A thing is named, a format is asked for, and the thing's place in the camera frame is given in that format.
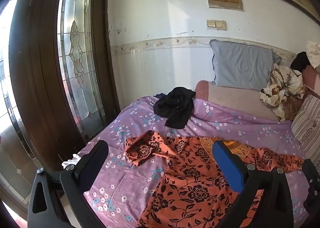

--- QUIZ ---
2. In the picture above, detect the pink beige mattress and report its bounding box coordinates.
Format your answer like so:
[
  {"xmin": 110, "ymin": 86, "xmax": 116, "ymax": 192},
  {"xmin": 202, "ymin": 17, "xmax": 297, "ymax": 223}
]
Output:
[{"xmin": 194, "ymin": 64, "xmax": 320, "ymax": 122}]

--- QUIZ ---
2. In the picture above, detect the cream brown floral cloth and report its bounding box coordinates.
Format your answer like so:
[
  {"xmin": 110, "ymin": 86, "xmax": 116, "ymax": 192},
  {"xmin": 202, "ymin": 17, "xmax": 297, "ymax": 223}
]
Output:
[{"xmin": 259, "ymin": 63, "xmax": 306, "ymax": 122}]

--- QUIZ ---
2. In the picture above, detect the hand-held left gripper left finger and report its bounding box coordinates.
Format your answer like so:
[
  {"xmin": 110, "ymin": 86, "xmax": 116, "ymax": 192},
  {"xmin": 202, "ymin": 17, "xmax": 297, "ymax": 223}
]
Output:
[{"xmin": 27, "ymin": 140, "xmax": 109, "ymax": 228}]

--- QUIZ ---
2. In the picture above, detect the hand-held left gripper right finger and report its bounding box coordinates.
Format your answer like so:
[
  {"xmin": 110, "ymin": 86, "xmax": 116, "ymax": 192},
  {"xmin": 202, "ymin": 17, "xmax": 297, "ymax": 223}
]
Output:
[{"xmin": 212, "ymin": 140, "xmax": 294, "ymax": 228}]

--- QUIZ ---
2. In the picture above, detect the small white cloth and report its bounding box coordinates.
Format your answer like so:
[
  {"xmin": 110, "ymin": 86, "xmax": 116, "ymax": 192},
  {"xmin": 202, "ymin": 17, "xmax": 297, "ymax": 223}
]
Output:
[{"xmin": 62, "ymin": 154, "xmax": 82, "ymax": 169}]

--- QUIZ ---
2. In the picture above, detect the orange black floral garment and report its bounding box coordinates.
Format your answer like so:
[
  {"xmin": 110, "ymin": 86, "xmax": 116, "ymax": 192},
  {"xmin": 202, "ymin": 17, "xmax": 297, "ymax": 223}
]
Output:
[{"xmin": 125, "ymin": 130, "xmax": 304, "ymax": 228}]

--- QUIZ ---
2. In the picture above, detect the black cloth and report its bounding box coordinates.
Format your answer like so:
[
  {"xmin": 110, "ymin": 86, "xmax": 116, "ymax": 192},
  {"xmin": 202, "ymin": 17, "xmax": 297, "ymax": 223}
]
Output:
[{"xmin": 290, "ymin": 52, "xmax": 312, "ymax": 72}]

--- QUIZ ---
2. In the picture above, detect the brown wooden door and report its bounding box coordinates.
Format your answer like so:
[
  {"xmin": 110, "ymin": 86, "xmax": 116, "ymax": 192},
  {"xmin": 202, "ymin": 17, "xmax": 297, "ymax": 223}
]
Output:
[{"xmin": 9, "ymin": 0, "xmax": 121, "ymax": 167}]

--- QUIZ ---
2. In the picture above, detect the white printed cloth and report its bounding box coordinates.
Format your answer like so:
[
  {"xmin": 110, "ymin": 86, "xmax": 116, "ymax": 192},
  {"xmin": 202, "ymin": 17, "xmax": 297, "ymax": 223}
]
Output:
[{"xmin": 306, "ymin": 41, "xmax": 320, "ymax": 69}]

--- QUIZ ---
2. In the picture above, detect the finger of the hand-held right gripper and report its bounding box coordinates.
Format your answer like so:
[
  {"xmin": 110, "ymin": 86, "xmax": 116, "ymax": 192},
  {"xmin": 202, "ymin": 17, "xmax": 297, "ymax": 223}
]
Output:
[{"xmin": 303, "ymin": 159, "xmax": 320, "ymax": 209}]

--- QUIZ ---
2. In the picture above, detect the striped patterned pillow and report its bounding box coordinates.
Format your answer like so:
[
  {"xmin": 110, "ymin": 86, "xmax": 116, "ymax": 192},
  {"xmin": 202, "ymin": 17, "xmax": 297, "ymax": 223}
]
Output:
[{"xmin": 291, "ymin": 94, "xmax": 320, "ymax": 159}]

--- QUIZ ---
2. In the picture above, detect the purple floral bedsheet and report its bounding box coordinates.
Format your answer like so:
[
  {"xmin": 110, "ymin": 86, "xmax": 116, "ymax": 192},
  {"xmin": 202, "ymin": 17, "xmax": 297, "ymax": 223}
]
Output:
[{"xmin": 77, "ymin": 94, "xmax": 316, "ymax": 228}]

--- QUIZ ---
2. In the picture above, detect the grey pillow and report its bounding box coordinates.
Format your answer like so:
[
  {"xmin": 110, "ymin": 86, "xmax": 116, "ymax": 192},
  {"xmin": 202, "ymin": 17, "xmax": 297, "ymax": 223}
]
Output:
[{"xmin": 209, "ymin": 40, "xmax": 282, "ymax": 91}]

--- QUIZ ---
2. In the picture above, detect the stained glass door panel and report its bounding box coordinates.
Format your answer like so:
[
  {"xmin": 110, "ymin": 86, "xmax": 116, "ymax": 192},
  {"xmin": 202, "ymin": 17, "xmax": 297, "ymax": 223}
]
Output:
[{"xmin": 57, "ymin": 0, "xmax": 106, "ymax": 142}]

